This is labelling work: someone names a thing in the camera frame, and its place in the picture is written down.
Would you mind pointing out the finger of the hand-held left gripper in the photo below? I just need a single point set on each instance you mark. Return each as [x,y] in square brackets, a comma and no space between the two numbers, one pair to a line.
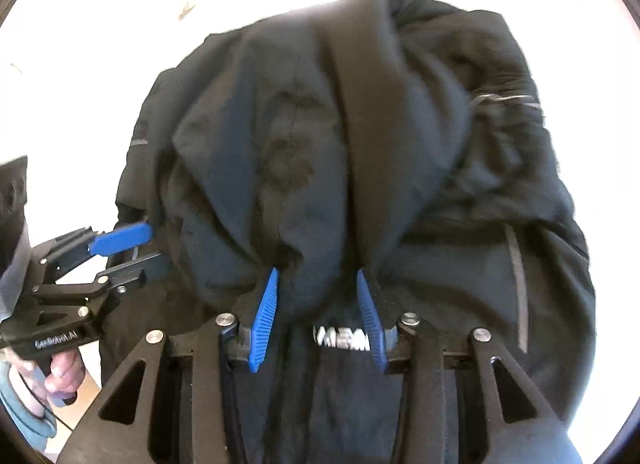
[145,268]
[120,240]

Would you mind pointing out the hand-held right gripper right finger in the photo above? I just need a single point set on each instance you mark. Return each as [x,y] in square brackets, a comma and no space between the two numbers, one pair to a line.
[370,324]

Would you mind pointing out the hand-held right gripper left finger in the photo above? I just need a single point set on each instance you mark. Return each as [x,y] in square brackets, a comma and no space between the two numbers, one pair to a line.
[262,319]

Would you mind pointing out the black hooded jacket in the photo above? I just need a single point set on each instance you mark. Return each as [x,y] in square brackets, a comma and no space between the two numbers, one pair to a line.
[400,143]

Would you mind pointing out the person's left forearm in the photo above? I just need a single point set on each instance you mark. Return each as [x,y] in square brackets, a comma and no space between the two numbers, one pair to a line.
[25,419]

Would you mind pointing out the person's left hand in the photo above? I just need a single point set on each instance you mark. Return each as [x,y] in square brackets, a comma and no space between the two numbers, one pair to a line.
[62,374]

